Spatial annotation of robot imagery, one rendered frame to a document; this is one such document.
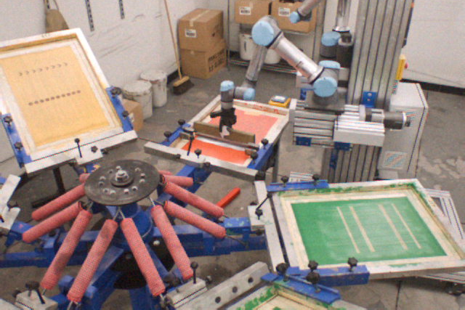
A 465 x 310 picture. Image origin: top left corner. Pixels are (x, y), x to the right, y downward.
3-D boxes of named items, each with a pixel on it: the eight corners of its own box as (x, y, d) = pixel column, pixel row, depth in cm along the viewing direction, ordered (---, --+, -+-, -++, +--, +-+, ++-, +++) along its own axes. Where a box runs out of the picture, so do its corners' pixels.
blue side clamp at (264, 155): (264, 150, 253) (264, 140, 249) (272, 152, 251) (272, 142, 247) (244, 177, 229) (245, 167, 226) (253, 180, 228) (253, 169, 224)
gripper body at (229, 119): (231, 128, 247) (232, 111, 241) (218, 125, 250) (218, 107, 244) (237, 123, 253) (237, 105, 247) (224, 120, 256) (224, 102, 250)
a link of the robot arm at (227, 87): (232, 86, 233) (218, 84, 235) (232, 104, 239) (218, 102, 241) (237, 80, 240) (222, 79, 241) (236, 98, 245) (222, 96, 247)
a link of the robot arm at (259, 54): (264, 7, 228) (240, 83, 256) (260, 12, 219) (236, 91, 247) (285, 14, 227) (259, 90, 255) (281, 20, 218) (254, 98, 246)
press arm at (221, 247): (394, 233, 203) (397, 224, 200) (399, 242, 198) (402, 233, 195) (136, 251, 193) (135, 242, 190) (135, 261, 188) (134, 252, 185)
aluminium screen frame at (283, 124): (219, 99, 309) (219, 94, 307) (295, 115, 288) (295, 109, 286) (160, 153, 248) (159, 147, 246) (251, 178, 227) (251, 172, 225)
